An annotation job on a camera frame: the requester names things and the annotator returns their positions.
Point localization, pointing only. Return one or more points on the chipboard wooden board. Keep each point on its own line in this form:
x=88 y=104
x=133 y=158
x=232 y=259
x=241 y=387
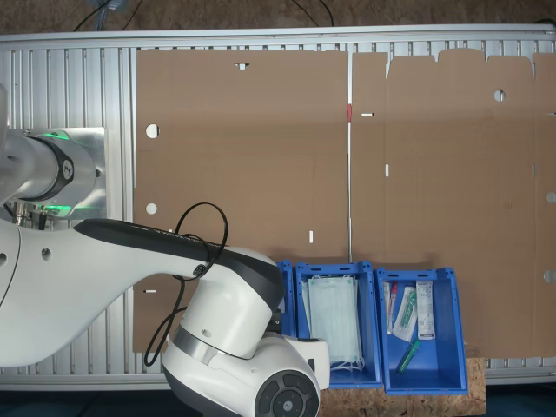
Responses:
x=391 y=404

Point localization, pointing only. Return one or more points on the green syringe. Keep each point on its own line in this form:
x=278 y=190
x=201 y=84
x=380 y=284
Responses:
x=408 y=357

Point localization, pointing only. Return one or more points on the red tape mark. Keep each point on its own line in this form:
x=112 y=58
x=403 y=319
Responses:
x=349 y=112

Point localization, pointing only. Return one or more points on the long white printed packet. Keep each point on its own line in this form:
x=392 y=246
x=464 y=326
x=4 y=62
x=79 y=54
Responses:
x=425 y=313

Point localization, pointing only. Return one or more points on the blue plastic storage bin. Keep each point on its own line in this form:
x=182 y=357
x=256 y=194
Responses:
x=347 y=380
x=434 y=369
x=286 y=278

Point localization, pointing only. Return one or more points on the brown cardboard sheet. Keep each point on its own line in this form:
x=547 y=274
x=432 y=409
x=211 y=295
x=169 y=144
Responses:
x=260 y=130
x=478 y=174

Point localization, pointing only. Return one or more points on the clear red-capped swab packet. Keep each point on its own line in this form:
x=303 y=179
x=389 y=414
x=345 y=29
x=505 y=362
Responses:
x=389 y=308

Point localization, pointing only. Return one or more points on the clear packet with green syringe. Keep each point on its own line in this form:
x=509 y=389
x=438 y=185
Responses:
x=406 y=313

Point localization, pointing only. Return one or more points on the pale surgical face mask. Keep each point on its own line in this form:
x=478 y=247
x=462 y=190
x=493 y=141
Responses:
x=334 y=313

